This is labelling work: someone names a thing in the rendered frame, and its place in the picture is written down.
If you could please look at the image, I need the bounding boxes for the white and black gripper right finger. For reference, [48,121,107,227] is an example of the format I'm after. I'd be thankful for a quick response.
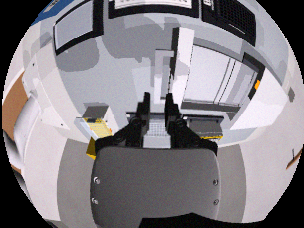
[164,93,218,156]

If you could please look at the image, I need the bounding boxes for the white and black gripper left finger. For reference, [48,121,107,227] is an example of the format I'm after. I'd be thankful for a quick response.
[95,92,151,155]

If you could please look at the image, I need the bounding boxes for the blue open-top bin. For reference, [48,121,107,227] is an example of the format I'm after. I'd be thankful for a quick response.
[31,0,74,26]

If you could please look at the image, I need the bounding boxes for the yellow open-top box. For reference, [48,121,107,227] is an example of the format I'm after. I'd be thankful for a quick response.
[86,136,96,160]

